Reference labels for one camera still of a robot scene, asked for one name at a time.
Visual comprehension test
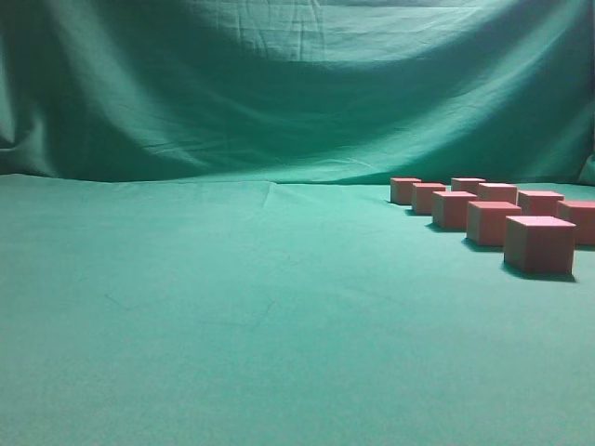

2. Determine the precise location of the column red cube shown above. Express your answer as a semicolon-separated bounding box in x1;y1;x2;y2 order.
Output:
411;182;447;215
477;182;517;204
503;216;576;275
390;177;421;205
467;201;522;246
517;190;565;216
557;200;595;245
432;190;477;230
451;177;486;195

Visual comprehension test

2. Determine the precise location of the green cloth backdrop and cover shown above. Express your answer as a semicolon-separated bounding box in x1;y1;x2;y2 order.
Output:
1;1;594;445

